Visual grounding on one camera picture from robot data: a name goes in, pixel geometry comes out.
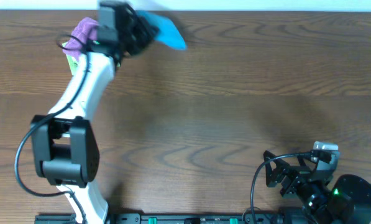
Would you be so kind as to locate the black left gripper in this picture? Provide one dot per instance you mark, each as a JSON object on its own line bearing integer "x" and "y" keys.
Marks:
{"x": 142, "y": 33}

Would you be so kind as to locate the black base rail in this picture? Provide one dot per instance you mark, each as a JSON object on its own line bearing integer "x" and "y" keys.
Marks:
{"x": 136, "y": 218}

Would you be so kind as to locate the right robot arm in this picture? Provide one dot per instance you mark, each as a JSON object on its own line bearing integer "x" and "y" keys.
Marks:
{"x": 349, "y": 201}

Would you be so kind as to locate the green folded cloth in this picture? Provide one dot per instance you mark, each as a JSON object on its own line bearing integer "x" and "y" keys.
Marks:
{"x": 72, "y": 58}

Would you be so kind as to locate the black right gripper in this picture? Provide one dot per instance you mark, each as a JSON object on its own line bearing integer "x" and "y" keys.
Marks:
{"x": 298, "y": 175}

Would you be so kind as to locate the blue microfiber cloth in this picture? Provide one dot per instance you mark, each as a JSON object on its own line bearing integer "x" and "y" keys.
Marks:
{"x": 167, "y": 33}

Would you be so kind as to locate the purple folded cloth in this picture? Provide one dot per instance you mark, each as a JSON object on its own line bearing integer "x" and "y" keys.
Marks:
{"x": 86, "y": 29}

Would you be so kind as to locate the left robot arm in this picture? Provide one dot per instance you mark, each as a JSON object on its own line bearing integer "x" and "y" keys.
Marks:
{"x": 63, "y": 142}

